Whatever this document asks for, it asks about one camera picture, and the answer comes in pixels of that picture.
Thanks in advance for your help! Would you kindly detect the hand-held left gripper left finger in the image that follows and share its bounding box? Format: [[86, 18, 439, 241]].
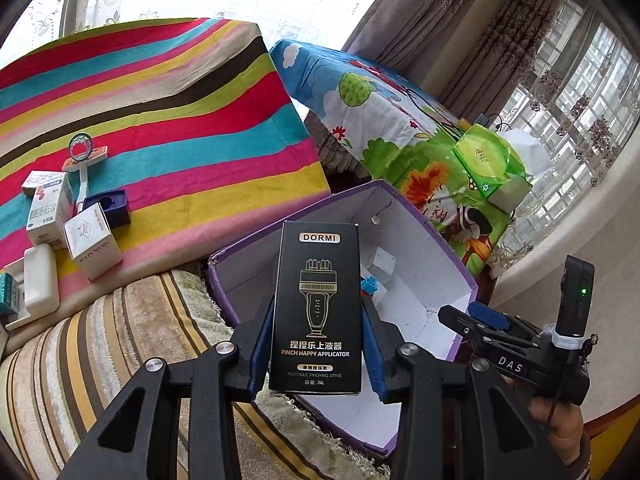
[[59, 294, 277, 480]]

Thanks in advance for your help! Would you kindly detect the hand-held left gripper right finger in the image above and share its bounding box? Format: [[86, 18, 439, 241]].
[[360, 291, 572, 480]]

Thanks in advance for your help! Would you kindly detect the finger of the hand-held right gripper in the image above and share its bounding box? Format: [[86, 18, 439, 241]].
[[437, 303, 542, 349], [471, 302, 552, 335]]

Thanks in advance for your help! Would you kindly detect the black box with gold print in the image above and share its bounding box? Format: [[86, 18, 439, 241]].
[[268, 220, 364, 395]]

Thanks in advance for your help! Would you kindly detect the purple cardboard box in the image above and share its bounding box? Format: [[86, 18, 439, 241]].
[[207, 180, 478, 458]]

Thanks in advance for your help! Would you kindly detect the dark blue box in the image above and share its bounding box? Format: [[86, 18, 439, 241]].
[[81, 188, 132, 229]]

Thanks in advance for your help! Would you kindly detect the white box with diamond logo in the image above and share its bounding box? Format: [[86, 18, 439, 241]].
[[63, 206, 124, 282]]

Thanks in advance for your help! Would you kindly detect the white rounded case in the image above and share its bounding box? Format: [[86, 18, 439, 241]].
[[23, 243, 60, 319]]

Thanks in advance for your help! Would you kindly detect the long white printed box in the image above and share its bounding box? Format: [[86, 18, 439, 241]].
[[4, 257, 66, 332]]

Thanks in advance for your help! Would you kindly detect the white box with red label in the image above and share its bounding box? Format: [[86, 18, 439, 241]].
[[21, 170, 76, 252]]

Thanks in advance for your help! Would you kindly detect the teal packet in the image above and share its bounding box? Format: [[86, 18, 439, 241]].
[[0, 272, 21, 317]]

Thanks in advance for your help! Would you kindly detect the white holder with round disc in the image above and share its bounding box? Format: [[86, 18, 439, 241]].
[[61, 131, 109, 213]]

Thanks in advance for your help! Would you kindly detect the person's right forearm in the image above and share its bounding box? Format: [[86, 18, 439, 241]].
[[564, 435, 596, 480]]

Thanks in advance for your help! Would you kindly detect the person's right hand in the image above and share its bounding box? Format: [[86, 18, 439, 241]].
[[526, 396, 588, 467]]

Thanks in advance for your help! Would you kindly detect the green tissue pack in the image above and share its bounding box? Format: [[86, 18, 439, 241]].
[[451, 124, 543, 212]]

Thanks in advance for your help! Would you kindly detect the beige lace tablecloth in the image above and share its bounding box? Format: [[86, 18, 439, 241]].
[[304, 110, 373, 181]]

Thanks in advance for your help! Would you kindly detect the cartoon printed cloth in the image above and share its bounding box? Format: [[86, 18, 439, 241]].
[[269, 39, 533, 273]]

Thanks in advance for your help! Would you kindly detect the multicolour striped blanket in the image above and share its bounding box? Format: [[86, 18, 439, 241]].
[[0, 19, 332, 281]]

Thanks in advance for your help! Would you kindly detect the white window grille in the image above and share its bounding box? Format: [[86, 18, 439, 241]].
[[500, 0, 640, 201]]

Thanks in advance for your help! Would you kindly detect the brown floral curtain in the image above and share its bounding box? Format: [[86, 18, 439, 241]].
[[342, 0, 640, 201]]

